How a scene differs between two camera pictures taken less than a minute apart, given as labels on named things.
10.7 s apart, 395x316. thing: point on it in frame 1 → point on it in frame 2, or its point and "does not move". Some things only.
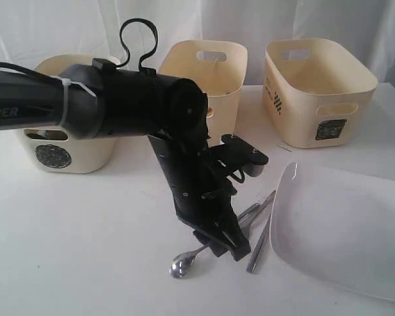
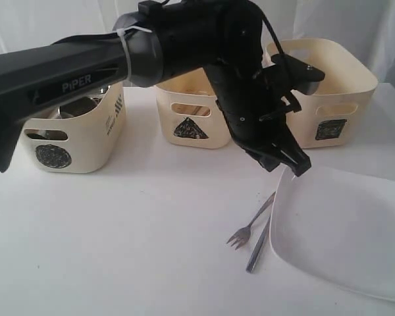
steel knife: (253, 260) does not move
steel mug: (47, 134) does not move
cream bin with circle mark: (51, 149) does not move
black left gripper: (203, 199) → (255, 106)
